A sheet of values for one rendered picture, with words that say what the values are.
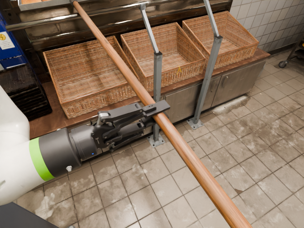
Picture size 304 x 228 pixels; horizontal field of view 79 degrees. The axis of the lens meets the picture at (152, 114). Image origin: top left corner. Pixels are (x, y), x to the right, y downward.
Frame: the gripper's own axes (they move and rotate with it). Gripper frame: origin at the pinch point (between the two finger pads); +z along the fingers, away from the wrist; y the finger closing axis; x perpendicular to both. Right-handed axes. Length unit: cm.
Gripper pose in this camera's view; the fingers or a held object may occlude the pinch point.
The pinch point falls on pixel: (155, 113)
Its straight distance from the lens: 47.7
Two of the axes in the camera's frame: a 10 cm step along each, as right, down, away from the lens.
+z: 8.8, -3.5, 3.3
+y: -0.1, 6.7, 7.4
